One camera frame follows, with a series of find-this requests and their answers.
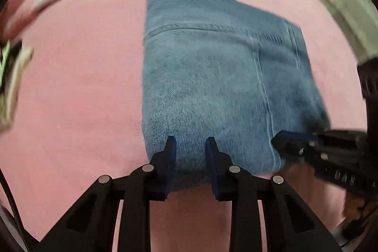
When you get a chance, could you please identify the printed pale packet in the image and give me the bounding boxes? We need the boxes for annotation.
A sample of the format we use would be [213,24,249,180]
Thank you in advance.
[0,39,34,130]

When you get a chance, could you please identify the blue denim jeans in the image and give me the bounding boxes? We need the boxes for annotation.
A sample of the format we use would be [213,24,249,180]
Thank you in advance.
[142,0,331,191]

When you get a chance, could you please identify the pink pillow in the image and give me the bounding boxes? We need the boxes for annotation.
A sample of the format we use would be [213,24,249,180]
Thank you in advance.
[0,0,55,40]

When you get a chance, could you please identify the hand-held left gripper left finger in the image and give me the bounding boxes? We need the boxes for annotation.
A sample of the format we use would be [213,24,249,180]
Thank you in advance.
[35,136,178,252]

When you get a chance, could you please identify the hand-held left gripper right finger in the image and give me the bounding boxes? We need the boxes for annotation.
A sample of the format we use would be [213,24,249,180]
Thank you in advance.
[205,137,343,252]

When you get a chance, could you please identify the pink blanket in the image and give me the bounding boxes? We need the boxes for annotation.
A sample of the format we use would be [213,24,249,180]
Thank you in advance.
[0,0,369,252]

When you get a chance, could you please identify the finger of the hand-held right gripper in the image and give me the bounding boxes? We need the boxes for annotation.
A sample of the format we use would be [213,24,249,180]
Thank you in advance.
[271,130,322,163]

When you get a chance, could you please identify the black cable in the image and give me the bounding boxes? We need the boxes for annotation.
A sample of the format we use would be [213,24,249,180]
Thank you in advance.
[0,168,28,245]

